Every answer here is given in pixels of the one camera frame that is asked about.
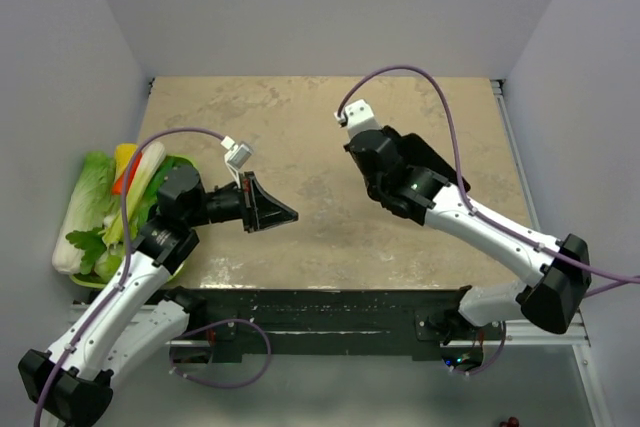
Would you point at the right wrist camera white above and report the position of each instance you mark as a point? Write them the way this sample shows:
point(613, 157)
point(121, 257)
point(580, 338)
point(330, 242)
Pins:
point(357, 117)

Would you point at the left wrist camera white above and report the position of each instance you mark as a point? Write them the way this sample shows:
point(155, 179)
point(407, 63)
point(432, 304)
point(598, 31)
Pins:
point(237, 153)

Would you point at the white green leek toy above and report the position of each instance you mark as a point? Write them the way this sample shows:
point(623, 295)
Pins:
point(151, 159)

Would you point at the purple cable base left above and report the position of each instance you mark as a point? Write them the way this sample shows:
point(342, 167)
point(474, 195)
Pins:
point(176, 364)

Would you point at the green vegetable basket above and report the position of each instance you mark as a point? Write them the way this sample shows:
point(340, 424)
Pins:
point(92, 279)

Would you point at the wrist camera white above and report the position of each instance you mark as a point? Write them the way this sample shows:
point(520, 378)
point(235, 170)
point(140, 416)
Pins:
point(237, 153)
point(357, 117)

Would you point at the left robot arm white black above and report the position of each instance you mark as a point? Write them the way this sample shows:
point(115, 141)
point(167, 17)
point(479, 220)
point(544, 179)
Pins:
point(75, 378)

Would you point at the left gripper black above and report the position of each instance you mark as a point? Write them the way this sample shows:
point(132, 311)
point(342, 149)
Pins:
point(258, 209)

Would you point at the orange carrot toy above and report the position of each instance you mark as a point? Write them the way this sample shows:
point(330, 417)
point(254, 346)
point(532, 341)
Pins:
point(123, 187)

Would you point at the dark green bok choy toy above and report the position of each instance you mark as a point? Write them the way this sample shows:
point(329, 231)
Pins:
point(149, 197)

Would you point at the black zip tool case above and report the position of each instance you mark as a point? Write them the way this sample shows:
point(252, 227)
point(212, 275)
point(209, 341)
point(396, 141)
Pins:
point(418, 166)

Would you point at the round green cabbage toy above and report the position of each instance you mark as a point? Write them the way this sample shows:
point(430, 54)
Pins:
point(107, 265)

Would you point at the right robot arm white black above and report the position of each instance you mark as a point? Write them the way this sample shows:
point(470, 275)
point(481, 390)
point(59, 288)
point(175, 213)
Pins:
point(549, 286)

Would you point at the napa cabbage toy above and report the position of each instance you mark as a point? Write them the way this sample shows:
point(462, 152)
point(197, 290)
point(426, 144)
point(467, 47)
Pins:
point(90, 202)

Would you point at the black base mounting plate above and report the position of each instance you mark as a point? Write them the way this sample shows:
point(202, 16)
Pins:
point(312, 322)

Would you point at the yellow pepper toy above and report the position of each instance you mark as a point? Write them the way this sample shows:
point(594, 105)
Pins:
point(123, 155)

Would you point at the parsley leaf toy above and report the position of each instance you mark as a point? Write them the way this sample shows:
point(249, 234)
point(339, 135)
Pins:
point(91, 245)

